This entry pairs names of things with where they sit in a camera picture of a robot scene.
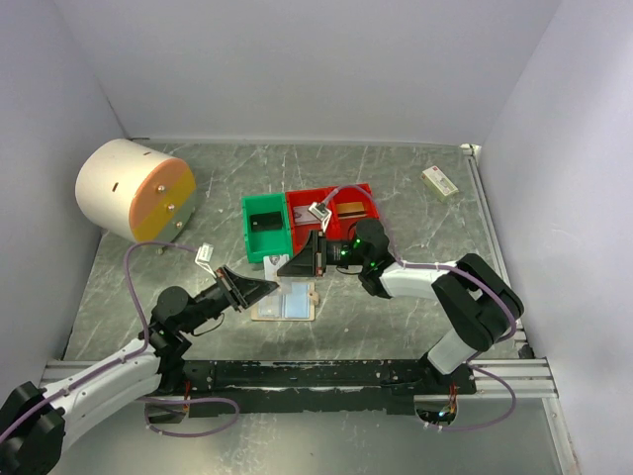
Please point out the red bin right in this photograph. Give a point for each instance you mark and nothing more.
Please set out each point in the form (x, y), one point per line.
(359, 193)

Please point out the red bin middle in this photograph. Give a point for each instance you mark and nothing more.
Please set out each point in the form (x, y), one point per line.
(300, 234)

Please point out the tan card holder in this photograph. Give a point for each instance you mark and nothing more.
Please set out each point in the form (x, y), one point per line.
(300, 300)

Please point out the red bin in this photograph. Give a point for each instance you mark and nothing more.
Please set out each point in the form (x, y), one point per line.
(300, 234)
(359, 193)

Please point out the white cylinder with orange face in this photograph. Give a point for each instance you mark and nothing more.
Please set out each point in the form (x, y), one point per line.
(136, 192)

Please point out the black credit card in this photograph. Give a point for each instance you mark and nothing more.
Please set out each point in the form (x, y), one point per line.
(266, 222)

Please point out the small white cardboard box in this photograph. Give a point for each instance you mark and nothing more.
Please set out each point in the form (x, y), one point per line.
(436, 181)

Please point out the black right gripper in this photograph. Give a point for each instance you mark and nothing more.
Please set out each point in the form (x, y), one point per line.
(302, 264)

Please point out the green plastic bin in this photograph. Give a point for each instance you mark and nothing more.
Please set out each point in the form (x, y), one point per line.
(258, 245)

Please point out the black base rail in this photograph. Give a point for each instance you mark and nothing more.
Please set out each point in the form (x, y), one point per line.
(278, 387)

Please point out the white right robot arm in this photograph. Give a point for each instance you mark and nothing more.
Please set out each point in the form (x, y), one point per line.
(481, 308)

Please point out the silver VIP credit card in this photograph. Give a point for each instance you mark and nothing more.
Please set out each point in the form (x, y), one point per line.
(270, 307)

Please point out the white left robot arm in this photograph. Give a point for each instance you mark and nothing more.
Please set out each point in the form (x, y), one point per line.
(38, 424)

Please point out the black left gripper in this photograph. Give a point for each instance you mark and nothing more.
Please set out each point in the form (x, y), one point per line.
(240, 291)

